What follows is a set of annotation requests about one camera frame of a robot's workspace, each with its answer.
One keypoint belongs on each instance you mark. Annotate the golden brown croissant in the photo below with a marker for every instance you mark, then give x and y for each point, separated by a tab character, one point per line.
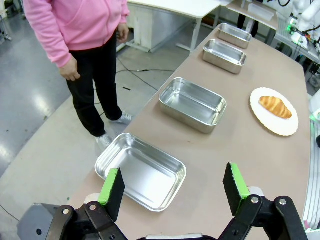
275	107

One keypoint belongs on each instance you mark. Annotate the white fluted paper plate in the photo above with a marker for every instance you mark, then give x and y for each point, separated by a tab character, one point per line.
282	126

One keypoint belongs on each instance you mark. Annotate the person's right forearm pink sleeve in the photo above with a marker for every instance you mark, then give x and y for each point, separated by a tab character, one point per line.
53	45

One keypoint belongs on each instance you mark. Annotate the aluminium frame rail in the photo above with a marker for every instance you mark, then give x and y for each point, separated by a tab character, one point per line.
312	175

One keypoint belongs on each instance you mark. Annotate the white top table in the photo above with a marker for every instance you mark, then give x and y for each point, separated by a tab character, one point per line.
175	7

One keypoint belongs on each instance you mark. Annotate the person's right hand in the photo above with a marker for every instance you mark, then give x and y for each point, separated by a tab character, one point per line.
70	70

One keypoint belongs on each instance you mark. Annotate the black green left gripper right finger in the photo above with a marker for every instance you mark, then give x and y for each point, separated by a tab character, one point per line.
237	192

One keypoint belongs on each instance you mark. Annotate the clear plastic box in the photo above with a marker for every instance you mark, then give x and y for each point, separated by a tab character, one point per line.
261	12

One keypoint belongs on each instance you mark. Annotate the beige top side table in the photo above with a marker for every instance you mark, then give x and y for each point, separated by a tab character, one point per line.
257	21

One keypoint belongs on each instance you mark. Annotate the bystander black trousers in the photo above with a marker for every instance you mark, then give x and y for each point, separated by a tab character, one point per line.
247	25

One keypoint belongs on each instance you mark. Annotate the person in pink hoodie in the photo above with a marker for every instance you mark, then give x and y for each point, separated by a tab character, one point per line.
75	22

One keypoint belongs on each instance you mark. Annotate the small black floor object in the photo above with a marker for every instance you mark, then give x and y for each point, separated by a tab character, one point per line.
126	88

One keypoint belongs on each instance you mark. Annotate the white sneaker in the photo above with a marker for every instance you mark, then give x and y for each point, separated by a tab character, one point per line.
103	142
122	118

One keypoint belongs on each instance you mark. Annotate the grey metal table foot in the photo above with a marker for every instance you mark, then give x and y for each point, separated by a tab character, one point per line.
35	220

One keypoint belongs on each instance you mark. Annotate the rectangular steel container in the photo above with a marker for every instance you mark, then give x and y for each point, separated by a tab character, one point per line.
150	175
233	35
192	102
223	55

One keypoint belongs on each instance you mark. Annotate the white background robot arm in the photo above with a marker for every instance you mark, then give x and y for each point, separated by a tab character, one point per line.
308	12

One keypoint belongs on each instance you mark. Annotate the person's left hand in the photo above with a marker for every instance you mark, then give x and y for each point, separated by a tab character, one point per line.
123	32

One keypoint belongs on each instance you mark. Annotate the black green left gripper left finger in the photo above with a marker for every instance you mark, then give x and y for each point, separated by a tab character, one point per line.
110	197

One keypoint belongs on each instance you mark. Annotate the person's left forearm pink sleeve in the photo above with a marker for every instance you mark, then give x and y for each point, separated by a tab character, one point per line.
122	15

